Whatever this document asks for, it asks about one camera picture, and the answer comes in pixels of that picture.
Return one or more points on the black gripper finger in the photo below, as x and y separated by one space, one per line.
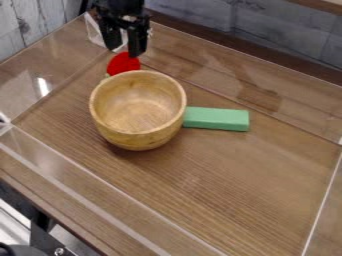
111 34
138 39

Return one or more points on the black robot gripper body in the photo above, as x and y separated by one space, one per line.
122 14

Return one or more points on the red toy fruit green stem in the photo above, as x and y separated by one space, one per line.
122 63

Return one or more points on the light wooden bowl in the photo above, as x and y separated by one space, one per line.
138 108

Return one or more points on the green rectangular block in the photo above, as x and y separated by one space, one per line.
217 118

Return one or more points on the clear acrylic tray wall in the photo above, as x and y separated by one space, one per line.
217 193

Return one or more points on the black metal table frame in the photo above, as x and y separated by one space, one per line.
29 228

